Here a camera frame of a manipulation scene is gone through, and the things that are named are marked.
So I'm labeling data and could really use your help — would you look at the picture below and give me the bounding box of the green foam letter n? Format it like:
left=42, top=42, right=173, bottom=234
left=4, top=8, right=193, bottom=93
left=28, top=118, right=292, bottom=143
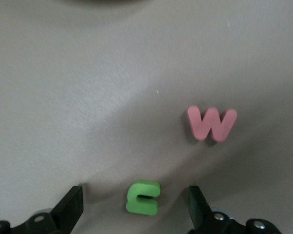
left=126, top=179, right=161, bottom=216

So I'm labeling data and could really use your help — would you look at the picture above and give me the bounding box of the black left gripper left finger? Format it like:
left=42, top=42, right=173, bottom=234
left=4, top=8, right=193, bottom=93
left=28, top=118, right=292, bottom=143
left=0, top=185, right=84, bottom=234

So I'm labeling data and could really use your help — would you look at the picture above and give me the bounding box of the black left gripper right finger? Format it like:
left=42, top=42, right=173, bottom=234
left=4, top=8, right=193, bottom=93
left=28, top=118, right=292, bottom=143
left=187, top=185, right=281, bottom=234

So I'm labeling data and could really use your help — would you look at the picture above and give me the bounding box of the brown table cover sheet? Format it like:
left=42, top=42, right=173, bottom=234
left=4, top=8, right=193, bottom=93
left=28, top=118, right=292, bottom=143
left=0, top=0, right=293, bottom=234

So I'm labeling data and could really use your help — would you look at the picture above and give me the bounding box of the pink foam letter w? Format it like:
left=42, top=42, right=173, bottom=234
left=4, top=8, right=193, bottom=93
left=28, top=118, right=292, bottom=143
left=186, top=105, right=238, bottom=142

